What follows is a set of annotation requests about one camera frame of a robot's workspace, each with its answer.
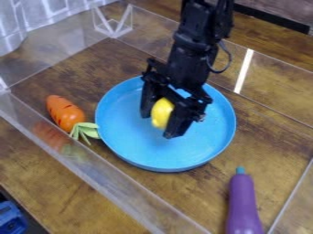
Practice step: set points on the blue round tray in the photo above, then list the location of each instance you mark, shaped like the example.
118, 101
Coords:
135, 138

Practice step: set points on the dark wall baseboard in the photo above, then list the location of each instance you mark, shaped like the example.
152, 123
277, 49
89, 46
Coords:
277, 20

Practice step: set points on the yellow toy lemon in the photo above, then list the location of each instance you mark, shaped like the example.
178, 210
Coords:
161, 112

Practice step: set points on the white curtain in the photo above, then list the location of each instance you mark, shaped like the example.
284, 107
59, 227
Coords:
23, 16

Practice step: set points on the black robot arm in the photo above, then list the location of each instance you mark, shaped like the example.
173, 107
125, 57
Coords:
205, 24

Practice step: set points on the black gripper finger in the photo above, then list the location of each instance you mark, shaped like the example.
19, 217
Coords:
188, 111
152, 94

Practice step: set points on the clear acrylic enclosure wall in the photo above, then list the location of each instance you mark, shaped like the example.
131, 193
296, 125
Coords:
75, 185

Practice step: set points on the purple toy eggplant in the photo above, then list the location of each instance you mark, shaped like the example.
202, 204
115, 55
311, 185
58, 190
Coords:
242, 215

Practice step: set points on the blue plastic object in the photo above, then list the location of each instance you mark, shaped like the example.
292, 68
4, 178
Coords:
12, 220

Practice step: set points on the orange toy carrot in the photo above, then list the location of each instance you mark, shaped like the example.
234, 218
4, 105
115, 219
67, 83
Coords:
70, 118

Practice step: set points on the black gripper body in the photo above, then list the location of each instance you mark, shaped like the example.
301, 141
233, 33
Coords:
185, 71

